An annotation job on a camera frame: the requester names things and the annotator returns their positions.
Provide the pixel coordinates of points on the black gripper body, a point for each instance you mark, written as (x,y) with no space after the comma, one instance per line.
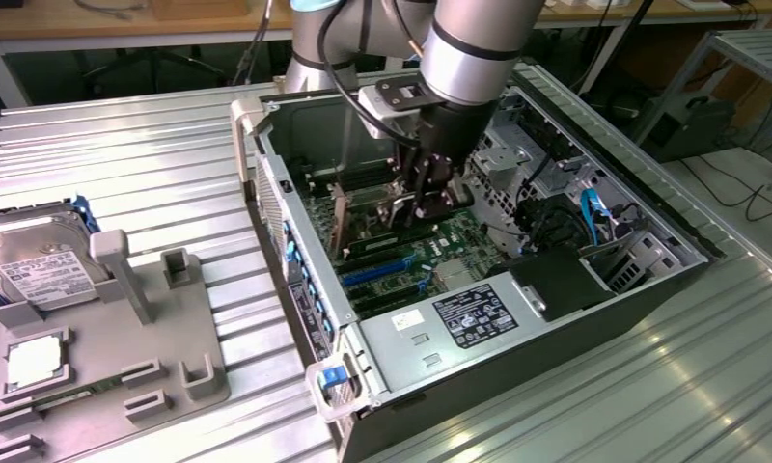
(453,130)

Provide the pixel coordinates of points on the grey power supply unit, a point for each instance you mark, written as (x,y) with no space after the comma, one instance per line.
(412,357)

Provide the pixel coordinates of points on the silver CPU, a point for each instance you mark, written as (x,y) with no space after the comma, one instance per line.
(33,362)

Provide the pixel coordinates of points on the wooden desk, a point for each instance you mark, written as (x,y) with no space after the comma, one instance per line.
(682,13)

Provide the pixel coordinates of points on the blue case latch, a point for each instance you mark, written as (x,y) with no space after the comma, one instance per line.
(333,377)

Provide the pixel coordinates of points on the black floor device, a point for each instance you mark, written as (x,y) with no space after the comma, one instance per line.
(688,125)

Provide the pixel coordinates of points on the silver chipset heatsink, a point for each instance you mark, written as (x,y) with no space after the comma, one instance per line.
(453,275)

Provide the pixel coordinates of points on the black expansion slot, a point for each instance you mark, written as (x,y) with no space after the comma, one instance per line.
(385,291)

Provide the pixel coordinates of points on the black office chair base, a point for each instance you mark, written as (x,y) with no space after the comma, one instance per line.
(154,60)

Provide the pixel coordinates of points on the green motherboard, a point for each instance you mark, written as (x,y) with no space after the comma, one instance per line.
(463,236)

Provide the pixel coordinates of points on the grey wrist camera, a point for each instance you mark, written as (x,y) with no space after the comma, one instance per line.
(392,103)

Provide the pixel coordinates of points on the black open PC case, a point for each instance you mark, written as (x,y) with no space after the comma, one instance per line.
(488,410)

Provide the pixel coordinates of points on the silver drive cage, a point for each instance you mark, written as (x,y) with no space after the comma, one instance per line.
(499,161)

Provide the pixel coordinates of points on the blue expansion slot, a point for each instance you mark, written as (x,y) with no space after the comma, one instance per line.
(376,271)

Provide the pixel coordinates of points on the black graphics card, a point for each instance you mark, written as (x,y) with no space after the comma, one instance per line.
(340,222)

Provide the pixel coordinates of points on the silver hard disk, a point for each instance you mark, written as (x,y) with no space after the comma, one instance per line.
(38,275)

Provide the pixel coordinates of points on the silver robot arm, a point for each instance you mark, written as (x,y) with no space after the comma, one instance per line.
(469,58)

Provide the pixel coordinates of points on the black plastic shroud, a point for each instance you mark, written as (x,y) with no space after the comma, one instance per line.
(553,284)

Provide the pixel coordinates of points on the green bare RAM stick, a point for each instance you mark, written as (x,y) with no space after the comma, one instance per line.
(105,384)

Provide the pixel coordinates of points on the metal slat table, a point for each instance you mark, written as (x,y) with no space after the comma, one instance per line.
(759,53)

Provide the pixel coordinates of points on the grey parts rack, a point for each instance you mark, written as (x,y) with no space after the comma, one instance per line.
(102,347)

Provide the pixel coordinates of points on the RAM stick with white label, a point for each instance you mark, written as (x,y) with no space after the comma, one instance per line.
(373,245)

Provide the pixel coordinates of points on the silver disk bay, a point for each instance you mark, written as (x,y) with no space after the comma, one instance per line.
(636,260)

